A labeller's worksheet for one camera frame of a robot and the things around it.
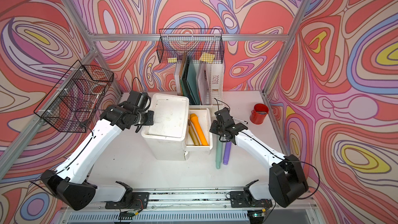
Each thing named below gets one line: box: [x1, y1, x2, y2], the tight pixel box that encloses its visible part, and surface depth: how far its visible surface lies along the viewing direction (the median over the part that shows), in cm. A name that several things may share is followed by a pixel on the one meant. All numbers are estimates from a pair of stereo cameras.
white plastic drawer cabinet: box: [140, 93, 190, 161], surface depth 76 cm
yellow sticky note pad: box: [199, 51, 216, 64], surface depth 92 cm
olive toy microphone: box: [187, 119, 201, 146], surface depth 86 cm
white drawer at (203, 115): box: [185, 107, 213, 152], surface depth 90 cm
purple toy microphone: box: [222, 141, 232, 165], surface depth 90 cm
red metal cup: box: [249, 103, 269, 125], surface depth 98 cm
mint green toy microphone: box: [215, 134, 223, 170], surface depth 88 cm
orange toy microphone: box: [189, 113, 209, 146], surface depth 88 cm
